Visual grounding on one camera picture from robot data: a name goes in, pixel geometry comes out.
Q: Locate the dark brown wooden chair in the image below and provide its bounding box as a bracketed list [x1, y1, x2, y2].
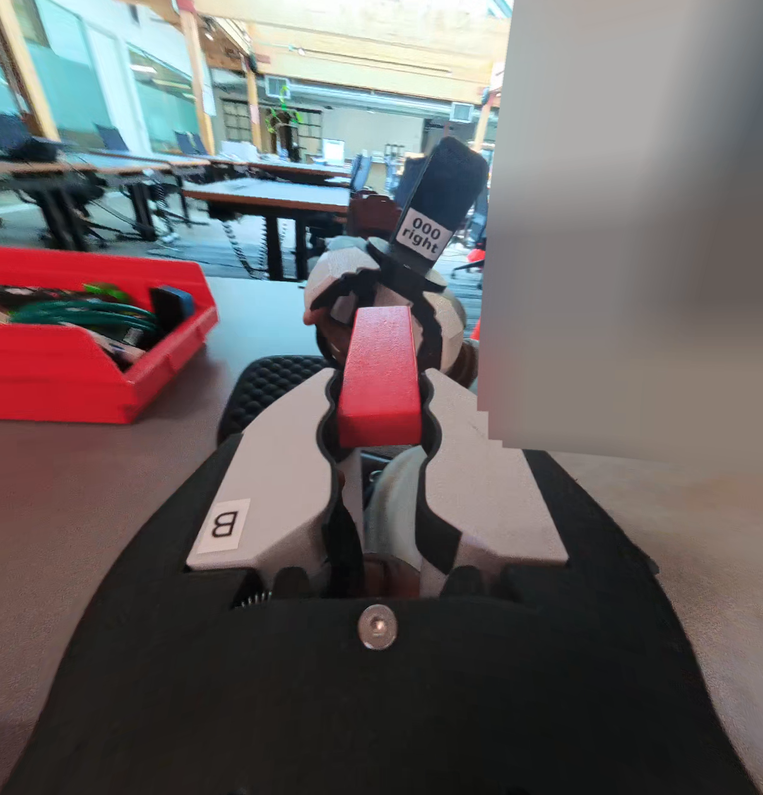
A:
[347, 190, 402, 242]

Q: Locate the green network cable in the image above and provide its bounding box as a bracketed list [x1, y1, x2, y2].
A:
[9, 297, 165, 336]

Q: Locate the black block with blue edge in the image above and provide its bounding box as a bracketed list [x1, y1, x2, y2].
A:
[148, 284, 197, 341]

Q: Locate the wooden desk with black legs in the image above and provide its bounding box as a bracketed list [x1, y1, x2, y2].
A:
[181, 177, 352, 280]

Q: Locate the red swivel chair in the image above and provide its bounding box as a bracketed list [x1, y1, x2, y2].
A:
[453, 247, 489, 290]

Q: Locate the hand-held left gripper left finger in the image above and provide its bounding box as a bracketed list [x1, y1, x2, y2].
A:
[185, 366, 348, 575]

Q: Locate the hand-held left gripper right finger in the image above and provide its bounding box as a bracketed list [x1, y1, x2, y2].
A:
[415, 366, 570, 573]

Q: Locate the red plastic storage bin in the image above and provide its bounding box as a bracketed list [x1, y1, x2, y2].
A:
[0, 244, 221, 426]

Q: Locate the person's right hand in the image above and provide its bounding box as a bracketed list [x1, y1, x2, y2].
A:
[443, 343, 479, 391]

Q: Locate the green potted plant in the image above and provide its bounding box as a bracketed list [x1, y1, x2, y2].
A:
[266, 86, 303, 159]

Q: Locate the long wooden desk row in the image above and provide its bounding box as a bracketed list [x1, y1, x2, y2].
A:
[0, 151, 212, 251]

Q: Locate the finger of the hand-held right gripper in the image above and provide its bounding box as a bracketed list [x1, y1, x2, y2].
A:
[412, 287, 468, 372]
[303, 238, 385, 350]

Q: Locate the red rectangular block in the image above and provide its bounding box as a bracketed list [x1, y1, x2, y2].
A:
[337, 304, 424, 449]

